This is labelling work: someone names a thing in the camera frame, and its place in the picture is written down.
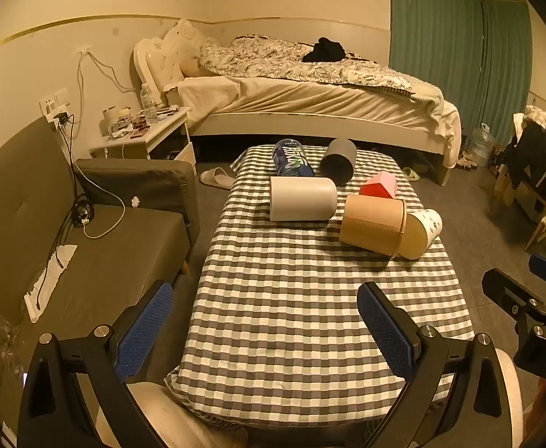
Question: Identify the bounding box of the beige pillow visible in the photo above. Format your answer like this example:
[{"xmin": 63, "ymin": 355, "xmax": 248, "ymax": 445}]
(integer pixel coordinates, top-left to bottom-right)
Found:
[{"xmin": 181, "ymin": 55, "xmax": 209, "ymax": 78}]

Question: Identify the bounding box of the beige slipper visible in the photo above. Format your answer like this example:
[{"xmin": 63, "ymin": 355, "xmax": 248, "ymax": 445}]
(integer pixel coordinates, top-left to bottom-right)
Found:
[{"xmin": 200, "ymin": 167, "xmax": 234, "ymax": 190}]

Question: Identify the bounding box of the beige bed sheet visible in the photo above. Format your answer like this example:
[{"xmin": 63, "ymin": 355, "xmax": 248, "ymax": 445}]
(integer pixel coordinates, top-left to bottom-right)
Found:
[{"xmin": 163, "ymin": 74, "xmax": 463, "ymax": 169}]

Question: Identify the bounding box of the black charger cable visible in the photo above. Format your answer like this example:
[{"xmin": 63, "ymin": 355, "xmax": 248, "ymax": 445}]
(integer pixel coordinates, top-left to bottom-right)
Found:
[{"xmin": 37, "ymin": 113, "xmax": 95, "ymax": 296}]

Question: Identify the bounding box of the black garment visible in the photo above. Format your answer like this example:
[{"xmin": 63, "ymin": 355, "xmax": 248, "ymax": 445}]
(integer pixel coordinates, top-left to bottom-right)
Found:
[{"xmin": 302, "ymin": 37, "xmax": 347, "ymax": 63}]

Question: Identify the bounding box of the floral quilt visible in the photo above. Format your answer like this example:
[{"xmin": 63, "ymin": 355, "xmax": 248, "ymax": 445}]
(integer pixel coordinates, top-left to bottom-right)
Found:
[{"xmin": 199, "ymin": 35, "xmax": 414, "ymax": 93}]

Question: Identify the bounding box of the white charger cable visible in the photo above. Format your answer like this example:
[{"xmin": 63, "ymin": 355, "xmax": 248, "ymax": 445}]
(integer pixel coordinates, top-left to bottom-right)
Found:
[{"xmin": 83, "ymin": 141, "xmax": 127, "ymax": 239}]

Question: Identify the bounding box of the grey cup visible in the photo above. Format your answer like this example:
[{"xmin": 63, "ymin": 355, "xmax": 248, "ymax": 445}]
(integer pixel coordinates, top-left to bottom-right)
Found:
[{"xmin": 319, "ymin": 137, "xmax": 358, "ymax": 186}]

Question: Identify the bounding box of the white cup with small prints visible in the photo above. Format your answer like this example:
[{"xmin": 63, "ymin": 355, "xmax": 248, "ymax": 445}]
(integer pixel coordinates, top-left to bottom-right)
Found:
[{"xmin": 398, "ymin": 208, "xmax": 443, "ymax": 261}]

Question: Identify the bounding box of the large water jug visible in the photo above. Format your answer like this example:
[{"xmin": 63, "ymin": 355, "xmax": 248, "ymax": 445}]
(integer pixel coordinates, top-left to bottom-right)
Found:
[{"xmin": 467, "ymin": 122, "xmax": 497, "ymax": 167}]

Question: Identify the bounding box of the grey sofa cushion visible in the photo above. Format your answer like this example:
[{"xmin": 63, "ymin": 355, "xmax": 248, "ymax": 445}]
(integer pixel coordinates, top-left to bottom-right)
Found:
[{"xmin": 75, "ymin": 158, "xmax": 202, "ymax": 244}]

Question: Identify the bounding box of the clear water bottle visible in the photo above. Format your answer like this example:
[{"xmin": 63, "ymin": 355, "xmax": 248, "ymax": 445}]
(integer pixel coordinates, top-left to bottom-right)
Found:
[{"xmin": 140, "ymin": 83, "xmax": 158, "ymax": 123}]

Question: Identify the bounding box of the white wall cable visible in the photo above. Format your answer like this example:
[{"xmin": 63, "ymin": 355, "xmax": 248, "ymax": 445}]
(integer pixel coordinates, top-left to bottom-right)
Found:
[{"xmin": 77, "ymin": 43, "xmax": 144, "ymax": 98}]

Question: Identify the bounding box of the blue printed cup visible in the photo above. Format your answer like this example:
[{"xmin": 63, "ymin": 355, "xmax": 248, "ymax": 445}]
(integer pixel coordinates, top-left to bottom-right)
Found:
[{"xmin": 272, "ymin": 139, "xmax": 316, "ymax": 178}]

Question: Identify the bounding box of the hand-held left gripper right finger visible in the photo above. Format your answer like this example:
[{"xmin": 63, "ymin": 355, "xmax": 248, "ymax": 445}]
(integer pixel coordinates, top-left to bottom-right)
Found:
[{"xmin": 357, "ymin": 281, "xmax": 512, "ymax": 448}]

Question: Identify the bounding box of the pile of cosmetics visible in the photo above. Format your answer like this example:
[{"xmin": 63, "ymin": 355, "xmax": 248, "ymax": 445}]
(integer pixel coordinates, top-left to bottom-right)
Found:
[{"xmin": 109, "ymin": 105, "xmax": 181, "ymax": 140}]

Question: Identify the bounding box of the white nightstand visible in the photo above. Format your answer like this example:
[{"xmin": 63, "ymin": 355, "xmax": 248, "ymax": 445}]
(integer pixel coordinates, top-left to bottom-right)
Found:
[{"xmin": 89, "ymin": 106, "xmax": 197, "ymax": 165}]

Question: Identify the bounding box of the checkered cloth table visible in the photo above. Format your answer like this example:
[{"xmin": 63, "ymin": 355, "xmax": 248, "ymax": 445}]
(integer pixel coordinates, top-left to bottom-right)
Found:
[{"xmin": 163, "ymin": 144, "xmax": 477, "ymax": 431}]

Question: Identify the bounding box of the wooden chair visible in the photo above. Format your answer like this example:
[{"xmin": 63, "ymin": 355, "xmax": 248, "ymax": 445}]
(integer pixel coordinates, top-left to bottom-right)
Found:
[{"xmin": 489, "ymin": 105, "xmax": 546, "ymax": 251}]

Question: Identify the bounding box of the white paper sheet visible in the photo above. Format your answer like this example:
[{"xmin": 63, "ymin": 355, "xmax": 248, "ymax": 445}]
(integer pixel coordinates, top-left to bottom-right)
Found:
[{"xmin": 23, "ymin": 243, "xmax": 78, "ymax": 324}]

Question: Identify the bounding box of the grey sofa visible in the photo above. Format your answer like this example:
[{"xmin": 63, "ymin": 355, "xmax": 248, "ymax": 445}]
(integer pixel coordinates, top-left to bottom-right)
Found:
[{"xmin": 0, "ymin": 116, "xmax": 202, "ymax": 435}]

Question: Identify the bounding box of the wall socket panel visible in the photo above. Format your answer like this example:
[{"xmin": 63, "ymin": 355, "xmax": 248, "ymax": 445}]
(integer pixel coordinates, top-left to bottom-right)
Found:
[{"xmin": 39, "ymin": 87, "xmax": 71, "ymax": 118}]

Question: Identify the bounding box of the pink house-shaped box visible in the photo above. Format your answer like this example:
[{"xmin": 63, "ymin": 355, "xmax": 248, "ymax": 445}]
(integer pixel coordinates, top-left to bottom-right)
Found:
[{"xmin": 359, "ymin": 171, "xmax": 399, "ymax": 199}]

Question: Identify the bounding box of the person's right forearm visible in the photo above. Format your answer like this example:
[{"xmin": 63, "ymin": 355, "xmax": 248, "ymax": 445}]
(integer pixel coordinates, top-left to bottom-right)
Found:
[{"xmin": 524, "ymin": 376, "xmax": 546, "ymax": 448}]

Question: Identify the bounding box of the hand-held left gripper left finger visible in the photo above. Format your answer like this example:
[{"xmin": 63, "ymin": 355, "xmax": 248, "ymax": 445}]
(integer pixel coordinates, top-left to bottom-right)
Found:
[{"xmin": 17, "ymin": 280, "xmax": 175, "ymax": 448}]

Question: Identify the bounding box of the white bed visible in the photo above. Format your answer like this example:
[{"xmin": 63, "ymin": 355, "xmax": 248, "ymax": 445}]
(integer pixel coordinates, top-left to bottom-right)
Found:
[{"xmin": 133, "ymin": 19, "xmax": 463, "ymax": 186}]

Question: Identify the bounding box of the dark jacket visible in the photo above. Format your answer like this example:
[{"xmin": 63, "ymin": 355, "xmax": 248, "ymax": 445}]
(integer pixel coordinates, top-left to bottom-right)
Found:
[{"xmin": 500, "ymin": 120, "xmax": 546, "ymax": 188}]

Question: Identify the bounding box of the tan cup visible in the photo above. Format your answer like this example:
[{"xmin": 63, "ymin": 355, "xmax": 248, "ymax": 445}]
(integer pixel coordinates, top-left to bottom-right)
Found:
[{"xmin": 339, "ymin": 194, "xmax": 407, "ymax": 259}]

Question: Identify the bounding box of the white jar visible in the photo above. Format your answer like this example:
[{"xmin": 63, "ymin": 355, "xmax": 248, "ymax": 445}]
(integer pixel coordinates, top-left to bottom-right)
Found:
[{"xmin": 103, "ymin": 107, "xmax": 120, "ymax": 136}]

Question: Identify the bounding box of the green curtain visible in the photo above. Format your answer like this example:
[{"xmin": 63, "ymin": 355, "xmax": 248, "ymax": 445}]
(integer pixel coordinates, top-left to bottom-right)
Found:
[{"xmin": 388, "ymin": 0, "xmax": 546, "ymax": 118}]

